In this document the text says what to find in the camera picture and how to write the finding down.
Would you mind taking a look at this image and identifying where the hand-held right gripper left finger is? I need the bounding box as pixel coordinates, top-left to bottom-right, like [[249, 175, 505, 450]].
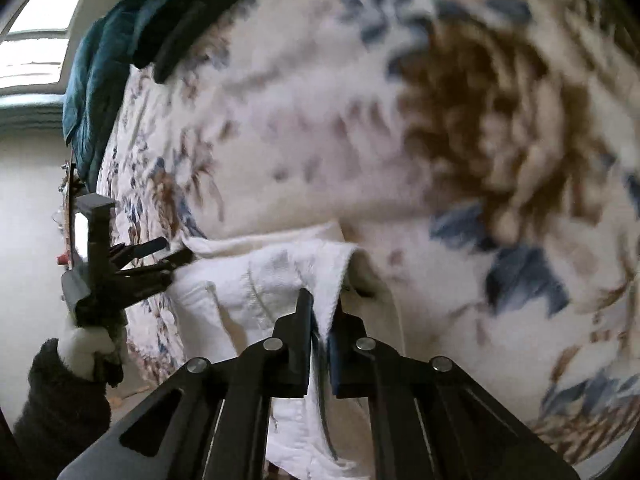
[[57, 287, 315, 480]]

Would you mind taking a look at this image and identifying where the black cloth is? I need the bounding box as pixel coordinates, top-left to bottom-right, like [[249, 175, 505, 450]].
[[129, 0, 267, 84]]

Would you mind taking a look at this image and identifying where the window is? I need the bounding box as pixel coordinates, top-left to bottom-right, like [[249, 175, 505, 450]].
[[0, 0, 92, 92]]

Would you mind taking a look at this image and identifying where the grey ribbed radiator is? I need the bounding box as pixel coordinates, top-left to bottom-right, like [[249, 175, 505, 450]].
[[0, 92, 69, 137]]

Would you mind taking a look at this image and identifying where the white towel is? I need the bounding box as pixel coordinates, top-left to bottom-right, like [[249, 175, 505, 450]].
[[170, 220, 407, 480]]

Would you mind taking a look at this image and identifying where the teal blanket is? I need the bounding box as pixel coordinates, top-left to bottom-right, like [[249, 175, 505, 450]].
[[62, 0, 168, 187]]

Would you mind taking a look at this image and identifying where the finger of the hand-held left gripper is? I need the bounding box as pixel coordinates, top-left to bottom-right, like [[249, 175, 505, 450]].
[[117, 248, 196, 307], [110, 236, 171, 267]]

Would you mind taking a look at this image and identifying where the floral print blanket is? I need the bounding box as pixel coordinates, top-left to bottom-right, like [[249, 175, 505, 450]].
[[95, 0, 640, 467]]

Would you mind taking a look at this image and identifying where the brown wooden furniture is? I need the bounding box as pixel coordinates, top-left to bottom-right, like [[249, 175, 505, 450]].
[[52, 159, 88, 273]]

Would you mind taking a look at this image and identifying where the person's left hand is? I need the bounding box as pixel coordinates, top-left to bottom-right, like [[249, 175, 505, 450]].
[[56, 317, 117, 382]]

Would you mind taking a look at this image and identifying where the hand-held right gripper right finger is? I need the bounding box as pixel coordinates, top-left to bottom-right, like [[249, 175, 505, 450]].
[[327, 304, 582, 480]]

